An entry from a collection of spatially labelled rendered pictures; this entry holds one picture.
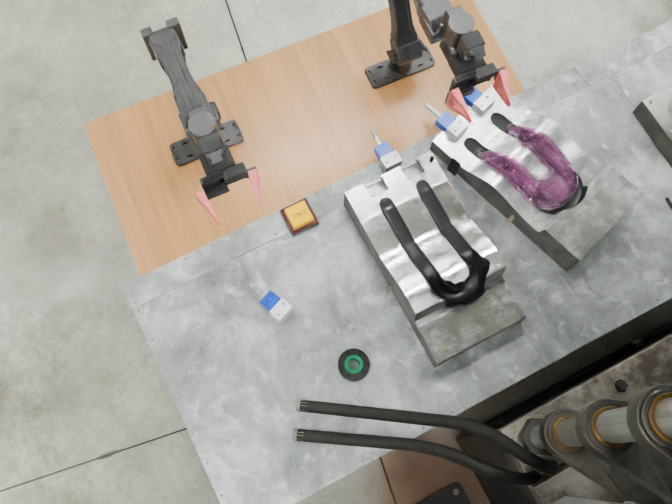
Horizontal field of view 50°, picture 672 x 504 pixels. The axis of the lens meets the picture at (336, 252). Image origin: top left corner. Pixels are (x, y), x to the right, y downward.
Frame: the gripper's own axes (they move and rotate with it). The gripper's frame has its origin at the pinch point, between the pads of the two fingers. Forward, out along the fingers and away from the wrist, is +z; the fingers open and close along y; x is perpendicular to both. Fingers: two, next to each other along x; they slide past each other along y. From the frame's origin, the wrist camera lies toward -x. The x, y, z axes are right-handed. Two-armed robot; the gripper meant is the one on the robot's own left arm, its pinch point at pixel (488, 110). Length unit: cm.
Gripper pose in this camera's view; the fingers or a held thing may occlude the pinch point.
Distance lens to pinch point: 166.8
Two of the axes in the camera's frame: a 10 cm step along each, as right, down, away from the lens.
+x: -0.1, 2.8, 9.6
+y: 9.2, -3.9, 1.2
